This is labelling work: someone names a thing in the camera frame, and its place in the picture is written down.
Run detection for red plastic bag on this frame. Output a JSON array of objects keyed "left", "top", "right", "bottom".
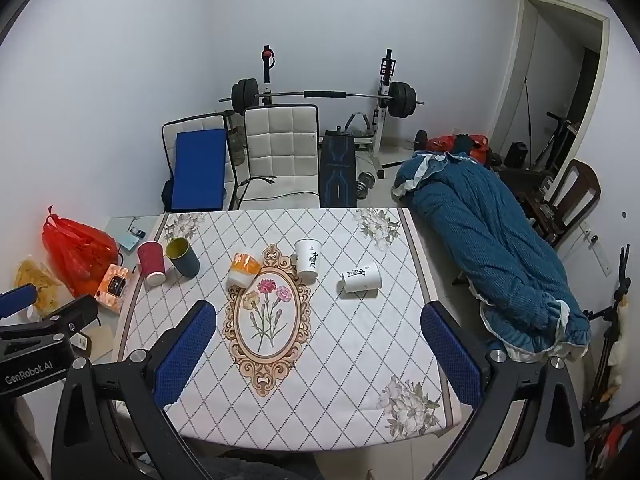
[{"left": 41, "top": 205, "right": 121, "bottom": 299}]

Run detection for dumbbell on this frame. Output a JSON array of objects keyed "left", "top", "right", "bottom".
[{"left": 355, "top": 171, "right": 377, "bottom": 199}]

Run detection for tan paper sheet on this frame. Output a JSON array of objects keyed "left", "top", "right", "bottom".
[{"left": 86, "top": 324, "right": 117, "bottom": 362}]

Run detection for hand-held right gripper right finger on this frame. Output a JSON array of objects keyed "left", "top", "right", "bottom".
[{"left": 421, "top": 301, "right": 587, "bottom": 480}]

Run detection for yellow plastic bag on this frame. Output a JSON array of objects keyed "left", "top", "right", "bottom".
[{"left": 14, "top": 257, "right": 64, "bottom": 319}]

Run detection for black weight bench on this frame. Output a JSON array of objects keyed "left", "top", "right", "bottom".
[{"left": 320, "top": 129, "right": 359, "bottom": 209}]

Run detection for white padded chair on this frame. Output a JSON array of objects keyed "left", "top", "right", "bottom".
[
  {"left": 161, "top": 114, "right": 237, "bottom": 212},
  {"left": 243, "top": 104, "right": 321, "bottom": 210}
]

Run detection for floral diamond pattern tablecloth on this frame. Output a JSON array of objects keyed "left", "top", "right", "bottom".
[{"left": 116, "top": 207, "right": 463, "bottom": 453}]

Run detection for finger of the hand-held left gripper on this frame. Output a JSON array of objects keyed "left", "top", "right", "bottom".
[
  {"left": 0, "top": 294, "right": 100, "bottom": 345},
  {"left": 0, "top": 283, "right": 39, "bottom": 319}
]

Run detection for black cable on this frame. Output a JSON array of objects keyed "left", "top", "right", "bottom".
[{"left": 234, "top": 175, "right": 321, "bottom": 211}]

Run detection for orange and white paper cup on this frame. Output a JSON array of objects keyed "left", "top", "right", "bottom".
[{"left": 228, "top": 253, "right": 263, "bottom": 289}]

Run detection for white paper cup black print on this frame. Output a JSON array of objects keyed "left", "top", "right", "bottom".
[
  {"left": 294, "top": 238, "right": 321, "bottom": 279},
  {"left": 341, "top": 261, "right": 383, "bottom": 294}
]

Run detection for blue cushion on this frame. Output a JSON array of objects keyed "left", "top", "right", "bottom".
[{"left": 161, "top": 128, "right": 227, "bottom": 213}]

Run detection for barbell with black plates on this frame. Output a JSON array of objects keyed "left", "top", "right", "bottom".
[{"left": 230, "top": 78, "right": 426, "bottom": 119}]

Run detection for orange tissue box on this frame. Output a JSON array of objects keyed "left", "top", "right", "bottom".
[{"left": 94, "top": 263, "right": 132, "bottom": 311}]

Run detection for black kick scooter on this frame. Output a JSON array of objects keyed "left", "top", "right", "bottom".
[{"left": 532, "top": 111, "right": 574, "bottom": 172}]

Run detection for black tripod stand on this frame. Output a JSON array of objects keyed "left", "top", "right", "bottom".
[{"left": 581, "top": 244, "right": 632, "bottom": 413}]

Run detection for teal quilted blanket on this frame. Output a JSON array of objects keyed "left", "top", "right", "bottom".
[{"left": 392, "top": 151, "right": 592, "bottom": 364}]

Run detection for dark blue cup yellow inside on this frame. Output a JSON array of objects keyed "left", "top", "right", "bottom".
[{"left": 165, "top": 237, "right": 200, "bottom": 278}]

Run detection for red paper cup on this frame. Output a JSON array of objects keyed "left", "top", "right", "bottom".
[{"left": 137, "top": 240, "right": 168, "bottom": 287}]

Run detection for dark wooden chair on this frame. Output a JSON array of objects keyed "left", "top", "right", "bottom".
[{"left": 520, "top": 158, "right": 603, "bottom": 249}]

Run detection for black cylinder speaker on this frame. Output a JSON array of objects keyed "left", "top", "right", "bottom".
[{"left": 504, "top": 142, "right": 531, "bottom": 169}]

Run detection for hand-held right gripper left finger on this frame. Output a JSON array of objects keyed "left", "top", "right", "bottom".
[{"left": 50, "top": 301, "right": 236, "bottom": 480}]

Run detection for white wall cable cover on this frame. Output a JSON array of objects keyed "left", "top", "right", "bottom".
[{"left": 579, "top": 226, "right": 614, "bottom": 277}]

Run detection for white barbell rack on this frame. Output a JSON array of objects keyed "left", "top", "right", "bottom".
[{"left": 256, "top": 45, "right": 401, "bottom": 178}]

